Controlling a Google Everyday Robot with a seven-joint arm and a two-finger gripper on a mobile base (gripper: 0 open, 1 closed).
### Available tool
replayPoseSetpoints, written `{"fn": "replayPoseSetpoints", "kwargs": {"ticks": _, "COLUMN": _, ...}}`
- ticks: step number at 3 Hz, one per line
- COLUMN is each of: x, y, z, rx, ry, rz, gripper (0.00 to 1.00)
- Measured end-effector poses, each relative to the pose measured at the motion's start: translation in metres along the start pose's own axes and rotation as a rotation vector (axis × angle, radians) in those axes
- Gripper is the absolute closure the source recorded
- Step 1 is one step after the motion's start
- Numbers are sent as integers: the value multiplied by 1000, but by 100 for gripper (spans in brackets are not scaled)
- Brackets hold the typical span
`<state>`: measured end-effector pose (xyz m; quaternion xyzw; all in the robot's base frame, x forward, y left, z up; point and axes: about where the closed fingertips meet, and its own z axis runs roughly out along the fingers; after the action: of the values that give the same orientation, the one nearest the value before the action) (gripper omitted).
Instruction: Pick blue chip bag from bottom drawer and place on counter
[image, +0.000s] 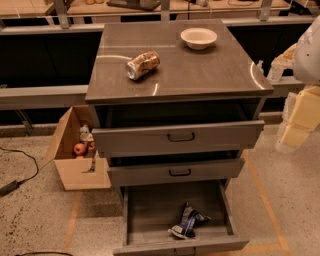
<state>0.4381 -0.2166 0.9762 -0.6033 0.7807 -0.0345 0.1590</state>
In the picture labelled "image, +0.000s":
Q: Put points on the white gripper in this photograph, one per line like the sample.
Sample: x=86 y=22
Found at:
x=308 y=60

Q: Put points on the blue chip bag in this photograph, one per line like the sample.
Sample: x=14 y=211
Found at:
x=190 y=217

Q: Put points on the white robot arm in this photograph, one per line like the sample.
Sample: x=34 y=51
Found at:
x=306 y=59

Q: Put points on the grey drawer cabinet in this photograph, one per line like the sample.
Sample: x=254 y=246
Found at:
x=218 y=84

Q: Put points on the top grey drawer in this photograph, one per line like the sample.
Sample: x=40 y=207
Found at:
x=177 y=139

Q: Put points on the grey drawer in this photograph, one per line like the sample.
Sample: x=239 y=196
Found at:
x=175 y=172
x=178 y=219
x=177 y=139

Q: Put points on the middle grey drawer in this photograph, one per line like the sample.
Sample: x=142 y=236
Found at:
x=175 y=172

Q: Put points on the bottom grey drawer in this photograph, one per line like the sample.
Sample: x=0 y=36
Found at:
x=178 y=219

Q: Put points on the white bowl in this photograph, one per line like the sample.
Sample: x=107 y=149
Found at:
x=198 y=38

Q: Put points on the crushed soda can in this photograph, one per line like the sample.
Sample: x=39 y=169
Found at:
x=142 y=65

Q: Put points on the small clear bottle in box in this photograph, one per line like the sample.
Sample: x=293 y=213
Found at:
x=84 y=133

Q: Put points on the red apple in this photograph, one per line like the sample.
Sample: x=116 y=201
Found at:
x=79 y=149

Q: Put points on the cardboard box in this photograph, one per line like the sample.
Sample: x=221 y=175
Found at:
x=72 y=149

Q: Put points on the grey metal rail bench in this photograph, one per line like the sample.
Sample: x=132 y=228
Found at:
x=42 y=97

